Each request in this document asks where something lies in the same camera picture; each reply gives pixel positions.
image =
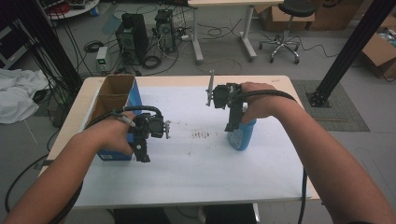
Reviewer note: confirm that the white table mat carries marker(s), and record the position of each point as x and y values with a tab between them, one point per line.
202	174

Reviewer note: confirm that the person's left hand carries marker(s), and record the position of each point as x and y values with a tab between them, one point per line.
115	133

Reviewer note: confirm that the black swivel stool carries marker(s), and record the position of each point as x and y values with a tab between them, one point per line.
297	9

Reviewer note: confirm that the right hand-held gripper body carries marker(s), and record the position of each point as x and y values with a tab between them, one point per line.
222	96

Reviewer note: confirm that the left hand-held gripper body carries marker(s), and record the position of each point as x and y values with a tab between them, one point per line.
152	126

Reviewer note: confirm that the low cardboard box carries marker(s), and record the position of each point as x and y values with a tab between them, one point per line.
277	18

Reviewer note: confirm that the white power supply unit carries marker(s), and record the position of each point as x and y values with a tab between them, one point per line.
101	59

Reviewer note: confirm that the white cloth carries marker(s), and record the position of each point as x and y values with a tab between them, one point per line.
18	93

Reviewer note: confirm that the white-legged desk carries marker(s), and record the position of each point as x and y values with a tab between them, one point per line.
196	31

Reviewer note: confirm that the large black computer tower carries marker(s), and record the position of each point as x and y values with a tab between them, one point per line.
134	37

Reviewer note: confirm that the round white table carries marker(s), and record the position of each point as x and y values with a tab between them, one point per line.
77	12

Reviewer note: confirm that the small black computer tower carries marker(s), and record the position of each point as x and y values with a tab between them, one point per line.
165	29

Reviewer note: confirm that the person's leg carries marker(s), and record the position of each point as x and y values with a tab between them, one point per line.
140	216
230	214

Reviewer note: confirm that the blue bottle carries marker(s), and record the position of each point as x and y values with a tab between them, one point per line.
243	140

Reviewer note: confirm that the person's right leg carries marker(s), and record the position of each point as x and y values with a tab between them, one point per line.
230	214

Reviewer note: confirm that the open cardboard box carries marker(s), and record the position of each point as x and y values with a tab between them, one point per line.
378	49

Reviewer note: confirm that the grey floor mat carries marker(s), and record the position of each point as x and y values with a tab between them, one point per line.
342	115

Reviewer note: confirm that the blue carton box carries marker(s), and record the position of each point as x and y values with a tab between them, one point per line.
113	90

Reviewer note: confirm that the person's right hand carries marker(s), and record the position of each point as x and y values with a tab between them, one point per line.
264	107

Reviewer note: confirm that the tall cardboard box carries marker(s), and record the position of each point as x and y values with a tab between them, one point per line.
336	15

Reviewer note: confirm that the person's left leg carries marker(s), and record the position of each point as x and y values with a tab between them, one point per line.
140	216

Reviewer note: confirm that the black metal post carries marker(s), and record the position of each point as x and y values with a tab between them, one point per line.
351	46

